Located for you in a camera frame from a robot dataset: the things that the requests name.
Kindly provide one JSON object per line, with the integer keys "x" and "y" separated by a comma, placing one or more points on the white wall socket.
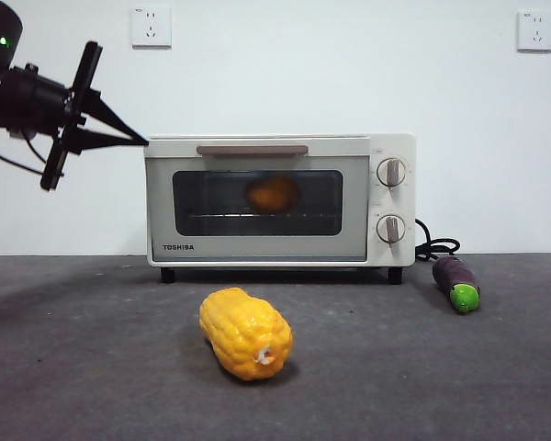
{"x": 536, "y": 32}
{"x": 151, "y": 27}

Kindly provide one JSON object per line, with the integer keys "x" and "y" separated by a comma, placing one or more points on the yellow toy corn cob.
{"x": 239, "y": 331}

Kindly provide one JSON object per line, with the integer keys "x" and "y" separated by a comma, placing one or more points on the purple toy eggplant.
{"x": 454, "y": 275}

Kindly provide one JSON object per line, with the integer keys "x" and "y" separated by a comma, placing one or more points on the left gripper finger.
{"x": 101, "y": 141}
{"x": 105, "y": 115}

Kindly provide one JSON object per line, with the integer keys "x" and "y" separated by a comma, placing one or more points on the cream white toaster oven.
{"x": 392, "y": 202}

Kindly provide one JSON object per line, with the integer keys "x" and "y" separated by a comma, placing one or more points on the beige oven knob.
{"x": 391, "y": 173}
{"x": 391, "y": 229}

